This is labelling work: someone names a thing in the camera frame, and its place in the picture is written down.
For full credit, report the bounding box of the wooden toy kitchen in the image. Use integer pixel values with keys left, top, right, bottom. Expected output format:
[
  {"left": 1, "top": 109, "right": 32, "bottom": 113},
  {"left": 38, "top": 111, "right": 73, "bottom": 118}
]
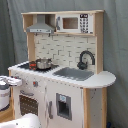
[{"left": 10, "top": 10, "right": 116, "bottom": 128}]

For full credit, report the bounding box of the grey toy sink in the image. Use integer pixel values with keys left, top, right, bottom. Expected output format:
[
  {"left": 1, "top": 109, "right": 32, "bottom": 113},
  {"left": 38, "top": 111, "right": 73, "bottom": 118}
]
[{"left": 53, "top": 67, "right": 93, "bottom": 81}]

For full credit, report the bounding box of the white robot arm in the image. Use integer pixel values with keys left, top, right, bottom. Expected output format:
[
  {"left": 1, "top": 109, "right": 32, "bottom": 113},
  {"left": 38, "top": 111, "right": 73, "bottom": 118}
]
[{"left": 0, "top": 76, "right": 42, "bottom": 128}]

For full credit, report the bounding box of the silver toy pot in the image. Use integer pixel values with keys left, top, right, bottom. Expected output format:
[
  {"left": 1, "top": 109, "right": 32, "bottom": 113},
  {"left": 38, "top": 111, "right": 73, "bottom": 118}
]
[{"left": 36, "top": 58, "right": 52, "bottom": 70}]

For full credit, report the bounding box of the black toy faucet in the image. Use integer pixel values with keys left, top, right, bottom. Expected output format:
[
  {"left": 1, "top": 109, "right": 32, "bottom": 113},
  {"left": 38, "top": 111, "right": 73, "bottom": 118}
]
[{"left": 77, "top": 50, "right": 95, "bottom": 70}]

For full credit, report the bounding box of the toy microwave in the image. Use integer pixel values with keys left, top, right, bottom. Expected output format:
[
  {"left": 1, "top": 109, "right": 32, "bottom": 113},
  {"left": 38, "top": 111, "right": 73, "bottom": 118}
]
[{"left": 56, "top": 14, "right": 94, "bottom": 34}]

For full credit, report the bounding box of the white fridge door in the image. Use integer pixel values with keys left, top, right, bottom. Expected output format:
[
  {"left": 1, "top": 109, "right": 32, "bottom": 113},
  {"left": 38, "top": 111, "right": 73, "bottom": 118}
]
[{"left": 47, "top": 81, "right": 83, "bottom": 128}]

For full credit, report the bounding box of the white oven door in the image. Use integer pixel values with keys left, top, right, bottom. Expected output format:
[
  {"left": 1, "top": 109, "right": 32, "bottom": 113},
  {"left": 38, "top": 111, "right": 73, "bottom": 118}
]
[{"left": 13, "top": 87, "right": 45, "bottom": 127}]

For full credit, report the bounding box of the grey range hood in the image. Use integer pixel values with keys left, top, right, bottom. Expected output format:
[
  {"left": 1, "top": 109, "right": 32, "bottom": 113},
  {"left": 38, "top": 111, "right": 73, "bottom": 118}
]
[{"left": 26, "top": 14, "right": 54, "bottom": 34}]

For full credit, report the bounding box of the black toy stovetop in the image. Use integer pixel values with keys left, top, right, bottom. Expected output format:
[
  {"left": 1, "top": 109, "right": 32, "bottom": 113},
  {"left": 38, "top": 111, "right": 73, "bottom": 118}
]
[{"left": 18, "top": 62, "right": 59, "bottom": 72}]

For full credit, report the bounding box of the grey backdrop curtain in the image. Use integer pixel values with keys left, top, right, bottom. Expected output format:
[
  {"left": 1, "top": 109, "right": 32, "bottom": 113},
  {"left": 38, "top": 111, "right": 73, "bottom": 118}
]
[{"left": 0, "top": 0, "right": 128, "bottom": 128}]

